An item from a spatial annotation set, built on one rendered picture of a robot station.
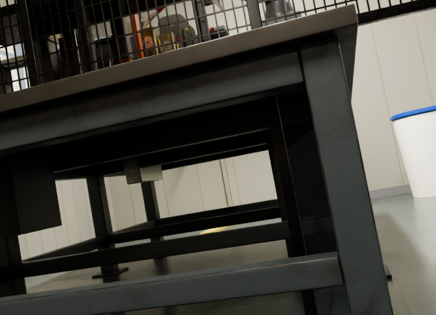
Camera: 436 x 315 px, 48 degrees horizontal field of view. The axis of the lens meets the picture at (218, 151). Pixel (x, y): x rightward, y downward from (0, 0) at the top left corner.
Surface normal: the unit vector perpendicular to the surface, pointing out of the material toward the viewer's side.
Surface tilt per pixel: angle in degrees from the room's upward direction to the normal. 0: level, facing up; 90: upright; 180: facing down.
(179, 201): 90
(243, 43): 90
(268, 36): 90
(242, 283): 90
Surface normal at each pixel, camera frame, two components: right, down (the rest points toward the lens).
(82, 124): -0.25, -0.02
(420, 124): -0.61, 0.13
